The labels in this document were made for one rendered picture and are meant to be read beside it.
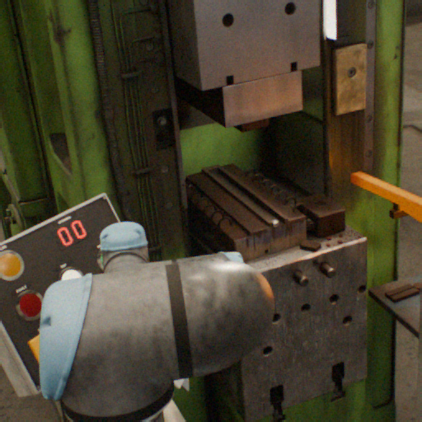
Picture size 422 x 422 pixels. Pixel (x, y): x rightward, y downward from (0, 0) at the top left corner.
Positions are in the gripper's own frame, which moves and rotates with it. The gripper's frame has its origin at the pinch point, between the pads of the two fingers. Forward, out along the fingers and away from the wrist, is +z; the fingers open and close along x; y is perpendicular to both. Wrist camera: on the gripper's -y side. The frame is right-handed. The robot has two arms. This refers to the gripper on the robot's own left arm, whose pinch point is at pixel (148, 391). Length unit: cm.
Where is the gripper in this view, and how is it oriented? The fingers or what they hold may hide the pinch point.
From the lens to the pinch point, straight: 141.8
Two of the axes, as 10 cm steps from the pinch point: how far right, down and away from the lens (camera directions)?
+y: -0.1, 4.4, -9.0
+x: 10.0, -0.7, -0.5
